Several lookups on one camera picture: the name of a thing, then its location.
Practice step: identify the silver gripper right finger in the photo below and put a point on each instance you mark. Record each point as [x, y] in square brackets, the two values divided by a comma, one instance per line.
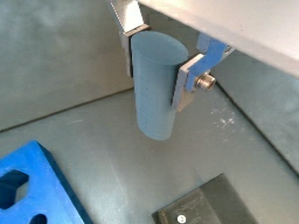
[193, 74]

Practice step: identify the light blue oval cylinder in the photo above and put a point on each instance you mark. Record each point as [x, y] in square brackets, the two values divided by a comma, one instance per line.
[156, 56]

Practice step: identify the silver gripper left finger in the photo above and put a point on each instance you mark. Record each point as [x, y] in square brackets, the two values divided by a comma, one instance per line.
[129, 22]

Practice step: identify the black curved holder stand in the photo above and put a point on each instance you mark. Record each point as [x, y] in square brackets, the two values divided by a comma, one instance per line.
[211, 204]

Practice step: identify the blue foam shape board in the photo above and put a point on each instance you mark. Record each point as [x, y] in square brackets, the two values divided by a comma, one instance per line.
[36, 195]

